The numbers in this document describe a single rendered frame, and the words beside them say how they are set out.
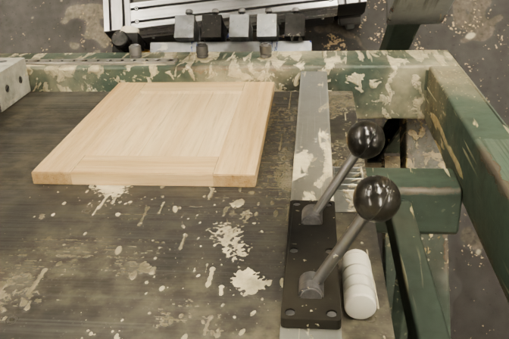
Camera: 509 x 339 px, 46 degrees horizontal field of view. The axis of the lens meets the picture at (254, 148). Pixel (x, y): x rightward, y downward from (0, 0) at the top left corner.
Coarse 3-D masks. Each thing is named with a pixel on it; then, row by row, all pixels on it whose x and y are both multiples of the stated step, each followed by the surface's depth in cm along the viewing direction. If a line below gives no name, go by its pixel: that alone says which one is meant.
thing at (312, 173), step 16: (304, 80) 110; (320, 80) 109; (304, 96) 101; (320, 96) 101; (304, 112) 94; (320, 112) 94; (304, 128) 88; (320, 128) 88; (304, 144) 83; (320, 144) 83; (304, 160) 78; (320, 160) 78; (304, 176) 74; (320, 176) 74; (304, 192) 70; (320, 192) 70; (288, 336) 48; (304, 336) 48; (320, 336) 48; (336, 336) 48
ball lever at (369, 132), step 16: (352, 128) 58; (368, 128) 57; (352, 144) 57; (368, 144) 57; (384, 144) 58; (352, 160) 59; (336, 176) 60; (304, 208) 63; (320, 208) 62; (304, 224) 62
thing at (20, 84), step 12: (0, 60) 118; (12, 60) 117; (24, 60) 119; (0, 72) 110; (12, 72) 114; (24, 72) 119; (0, 84) 110; (12, 84) 114; (24, 84) 119; (0, 96) 110; (12, 96) 114; (0, 108) 110
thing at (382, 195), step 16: (368, 176) 48; (384, 176) 47; (368, 192) 46; (384, 192) 46; (368, 208) 46; (384, 208) 46; (352, 224) 49; (352, 240) 49; (336, 256) 50; (304, 272) 52; (320, 272) 51; (304, 288) 50; (320, 288) 51
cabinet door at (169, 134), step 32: (128, 96) 111; (160, 96) 112; (192, 96) 111; (224, 96) 110; (256, 96) 109; (96, 128) 97; (128, 128) 97; (160, 128) 97; (192, 128) 96; (224, 128) 96; (256, 128) 95; (64, 160) 86; (96, 160) 85; (128, 160) 85; (160, 160) 85; (192, 160) 84; (224, 160) 84; (256, 160) 83
